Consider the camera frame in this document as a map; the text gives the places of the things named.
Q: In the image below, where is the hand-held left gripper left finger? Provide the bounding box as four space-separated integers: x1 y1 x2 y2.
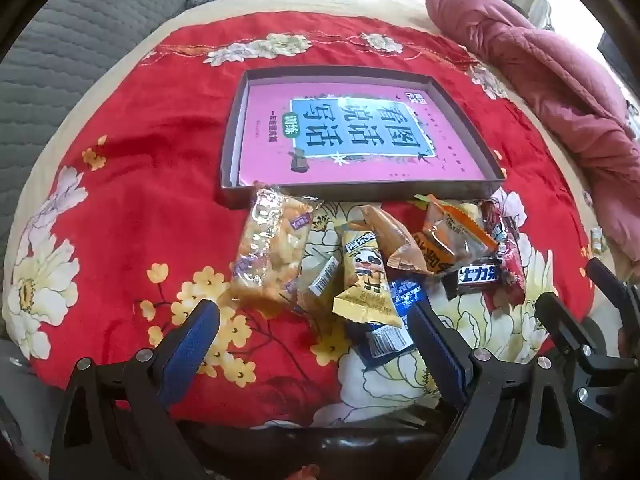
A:
50 299 222 480

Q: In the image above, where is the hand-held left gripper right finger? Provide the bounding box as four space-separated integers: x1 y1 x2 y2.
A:
407 294 591 480

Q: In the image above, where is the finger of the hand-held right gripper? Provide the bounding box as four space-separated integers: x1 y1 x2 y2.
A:
534 291 608 367
586 258 640 357

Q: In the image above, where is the blue snack packet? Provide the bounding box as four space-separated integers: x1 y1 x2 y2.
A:
345 280 431 371

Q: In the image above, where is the black chocolate bar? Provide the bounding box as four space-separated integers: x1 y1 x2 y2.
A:
442 255 503 301

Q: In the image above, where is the red snack packet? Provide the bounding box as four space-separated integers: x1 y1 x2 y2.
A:
480 200 527 311

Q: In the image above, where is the yellow panda snack packet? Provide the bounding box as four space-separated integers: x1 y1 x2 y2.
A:
332 220 403 328

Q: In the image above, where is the orange snack packet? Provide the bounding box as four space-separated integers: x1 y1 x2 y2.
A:
407 195 501 273

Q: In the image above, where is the brown snack packet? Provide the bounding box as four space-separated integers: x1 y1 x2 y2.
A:
357 205 431 276

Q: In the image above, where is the clear orange cracker packet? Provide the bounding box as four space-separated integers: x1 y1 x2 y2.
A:
227 185 316 318

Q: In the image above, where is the green pastry packet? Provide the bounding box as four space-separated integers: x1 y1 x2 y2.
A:
295 252 346 318

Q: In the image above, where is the grey cardboard box tray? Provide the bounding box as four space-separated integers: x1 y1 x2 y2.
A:
218 69 507 211

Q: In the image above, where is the red floral blanket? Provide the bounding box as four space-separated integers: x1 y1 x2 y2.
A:
2 12 596 431

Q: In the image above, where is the pink quilt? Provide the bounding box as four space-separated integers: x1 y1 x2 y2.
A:
425 0 640 263

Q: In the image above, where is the pink book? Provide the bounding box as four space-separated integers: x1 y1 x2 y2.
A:
235 82 486 188

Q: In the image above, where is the white rack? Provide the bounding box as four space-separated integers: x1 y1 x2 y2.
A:
500 0 556 31

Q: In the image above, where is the grey quilted headboard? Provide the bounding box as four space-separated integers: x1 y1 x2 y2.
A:
0 0 216 261

